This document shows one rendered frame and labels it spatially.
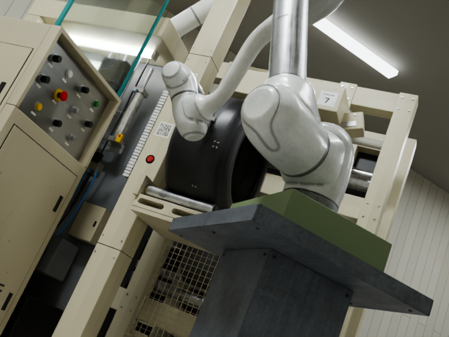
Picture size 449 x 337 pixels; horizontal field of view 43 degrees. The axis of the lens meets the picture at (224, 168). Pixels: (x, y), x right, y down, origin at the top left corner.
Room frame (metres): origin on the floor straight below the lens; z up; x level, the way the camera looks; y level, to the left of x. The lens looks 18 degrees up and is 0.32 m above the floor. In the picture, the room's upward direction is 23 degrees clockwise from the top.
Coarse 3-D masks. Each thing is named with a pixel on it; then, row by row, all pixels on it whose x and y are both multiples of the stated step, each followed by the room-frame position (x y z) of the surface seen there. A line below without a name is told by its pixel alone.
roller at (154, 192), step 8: (152, 192) 2.41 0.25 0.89; (160, 192) 2.39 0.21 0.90; (168, 192) 2.38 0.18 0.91; (168, 200) 2.38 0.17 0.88; (176, 200) 2.36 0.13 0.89; (184, 200) 2.34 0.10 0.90; (192, 200) 2.33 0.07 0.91; (192, 208) 2.34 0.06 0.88; (200, 208) 2.31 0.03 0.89; (208, 208) 2.29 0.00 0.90; (216, 208) 2.30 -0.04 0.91
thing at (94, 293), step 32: (224, 0) 2.54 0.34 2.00; (224, 32) 2.52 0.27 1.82; (192, 64) 2.54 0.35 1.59; (160, 160) 2.51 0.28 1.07; (128, 192) 2.55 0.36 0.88; (128, 224) 2.51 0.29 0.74; (96, 256) 2.55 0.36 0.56; (128, 256) 2.58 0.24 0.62; (96, 288) 2.52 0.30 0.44; (64, 320) 2.55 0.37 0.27; (96, 320) 2.57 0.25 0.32
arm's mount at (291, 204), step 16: (288, 192) 1.24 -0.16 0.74; (272, 208) 1.28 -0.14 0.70; (288, 208) 1.22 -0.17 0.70; (304, 208) 1.24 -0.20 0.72; (320, 208) 1.25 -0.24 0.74; (304, 224) 1.24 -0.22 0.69; (320, 224) 1.25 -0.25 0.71; (336, 224) 1.27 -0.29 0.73; (352, 224) 1.28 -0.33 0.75; (336, 240) 1.27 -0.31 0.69; (352, 240) 1.29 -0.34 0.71; (368, 240) 1.30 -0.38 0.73; (384, 240) 1.32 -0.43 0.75; (368, 256) 1.31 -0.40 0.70; (384, 256) 1.32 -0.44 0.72
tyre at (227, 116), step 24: (216, 120) 2.21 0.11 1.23; (240, 120) 2.21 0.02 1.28; (168, 144) 2.34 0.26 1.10; (192, 144) 2.24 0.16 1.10; (240, 144) 2.24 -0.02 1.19; (168, 168) 2.34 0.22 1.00; (192, 168) 2.27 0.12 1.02; (216, 168) 2.22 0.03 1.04; (240, 168) 2.72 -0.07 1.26; (264, 168) 2.59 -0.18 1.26; (192, 192) 2.33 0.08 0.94; (216, 192) 2.28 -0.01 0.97; (240, 192) 2.71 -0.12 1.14
